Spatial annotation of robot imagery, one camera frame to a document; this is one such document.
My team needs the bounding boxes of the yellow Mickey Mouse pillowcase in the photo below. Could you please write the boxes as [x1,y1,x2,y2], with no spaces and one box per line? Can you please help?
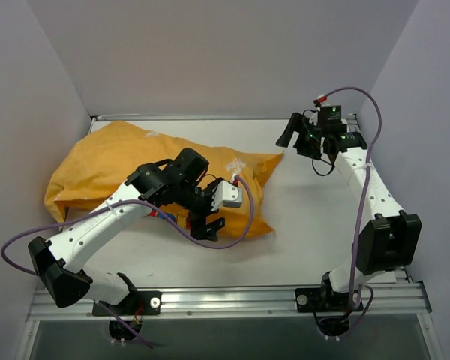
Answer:
[44,121,283,238]

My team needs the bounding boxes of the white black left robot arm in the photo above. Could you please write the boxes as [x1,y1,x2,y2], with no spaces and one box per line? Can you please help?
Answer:
[28,148,240,314]

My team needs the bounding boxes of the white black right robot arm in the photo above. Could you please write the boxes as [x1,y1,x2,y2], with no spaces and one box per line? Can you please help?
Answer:
[276,107,422,310]

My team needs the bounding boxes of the thin black wire loop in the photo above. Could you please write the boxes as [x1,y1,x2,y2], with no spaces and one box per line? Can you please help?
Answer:
[310,149,338,177]

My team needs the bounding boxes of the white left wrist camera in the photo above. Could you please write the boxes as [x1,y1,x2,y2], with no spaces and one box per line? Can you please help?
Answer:
[211,179,244,212]

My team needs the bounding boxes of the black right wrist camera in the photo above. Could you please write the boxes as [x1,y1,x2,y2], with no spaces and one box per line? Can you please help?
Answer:
[317,105,347,134]

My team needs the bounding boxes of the aluminium front frame rail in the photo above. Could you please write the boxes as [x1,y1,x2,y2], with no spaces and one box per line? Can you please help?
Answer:
[27,282,431,321]

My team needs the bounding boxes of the aluminium frame rail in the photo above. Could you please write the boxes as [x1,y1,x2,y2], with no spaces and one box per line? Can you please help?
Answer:
[339,133,422,284]
[27,282,431,321]

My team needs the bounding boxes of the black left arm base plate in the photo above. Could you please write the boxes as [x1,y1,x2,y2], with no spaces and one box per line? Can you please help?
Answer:
[103,290,162,316]

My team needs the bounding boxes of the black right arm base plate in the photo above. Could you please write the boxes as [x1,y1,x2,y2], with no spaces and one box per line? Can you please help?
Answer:
[295,287,351,313]

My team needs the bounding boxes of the aluminium right frame rail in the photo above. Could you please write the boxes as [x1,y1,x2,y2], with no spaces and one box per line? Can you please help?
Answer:
[339,133,422,284]

